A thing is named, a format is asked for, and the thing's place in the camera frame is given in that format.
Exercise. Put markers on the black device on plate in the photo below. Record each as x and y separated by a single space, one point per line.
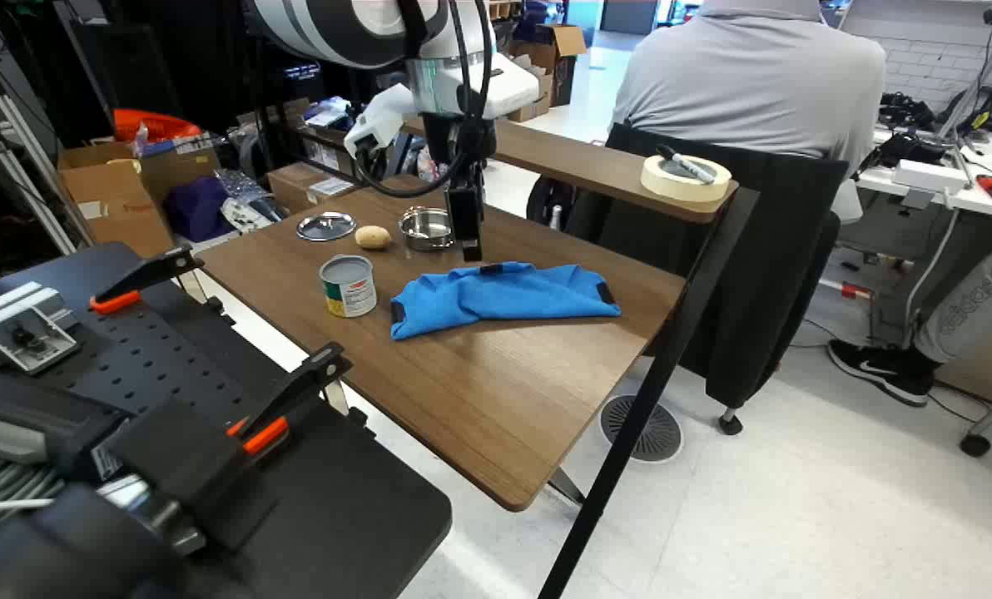
30 338

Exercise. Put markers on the purple bag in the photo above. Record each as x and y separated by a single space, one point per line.
199 206

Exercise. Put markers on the black perforated mounting board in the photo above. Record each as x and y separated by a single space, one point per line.
185 443

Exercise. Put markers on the large open cardboard box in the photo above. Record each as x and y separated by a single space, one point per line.
114 202

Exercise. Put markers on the grey round floor base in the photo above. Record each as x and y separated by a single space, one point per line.
655 434

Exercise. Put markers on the black office chair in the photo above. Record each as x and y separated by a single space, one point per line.
774 267

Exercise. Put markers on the white desk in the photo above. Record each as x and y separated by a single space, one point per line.
962 195

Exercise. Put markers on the metal leg with caster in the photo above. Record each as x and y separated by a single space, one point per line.
991 421

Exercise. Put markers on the roll of masking tape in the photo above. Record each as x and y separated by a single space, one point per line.
685 185

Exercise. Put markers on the orange plastic object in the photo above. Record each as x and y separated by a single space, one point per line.
152 122

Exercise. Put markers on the blue folded shirt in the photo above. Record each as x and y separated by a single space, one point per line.
499 298

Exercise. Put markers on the aluminium extrusion rail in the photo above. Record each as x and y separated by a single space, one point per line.
8 307

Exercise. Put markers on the raised wooden shelf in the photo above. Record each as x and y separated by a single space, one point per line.
584 163

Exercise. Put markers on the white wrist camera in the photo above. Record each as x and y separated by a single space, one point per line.
380 122

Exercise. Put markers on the black metal frame leg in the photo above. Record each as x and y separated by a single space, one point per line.
652 388

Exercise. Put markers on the small metal pot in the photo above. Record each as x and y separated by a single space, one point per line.
423 227

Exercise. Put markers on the labelled tin can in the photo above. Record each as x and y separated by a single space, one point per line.
349 287

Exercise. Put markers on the aluminium tripod frame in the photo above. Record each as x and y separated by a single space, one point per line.
0 154

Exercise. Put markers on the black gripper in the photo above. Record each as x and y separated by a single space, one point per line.
460 143

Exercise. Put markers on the black sneaker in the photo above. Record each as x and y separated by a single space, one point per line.
880 368

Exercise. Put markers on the black orange bar clamp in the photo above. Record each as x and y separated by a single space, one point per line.
283 402
147 277

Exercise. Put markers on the small brown cardboard box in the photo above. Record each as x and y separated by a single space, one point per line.
299 185

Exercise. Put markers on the small dish with contents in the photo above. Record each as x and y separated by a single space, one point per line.
323 227

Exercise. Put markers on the grey trouser leg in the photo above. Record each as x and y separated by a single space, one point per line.
980 310

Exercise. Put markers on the beige potato toy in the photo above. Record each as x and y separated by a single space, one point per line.
373 238

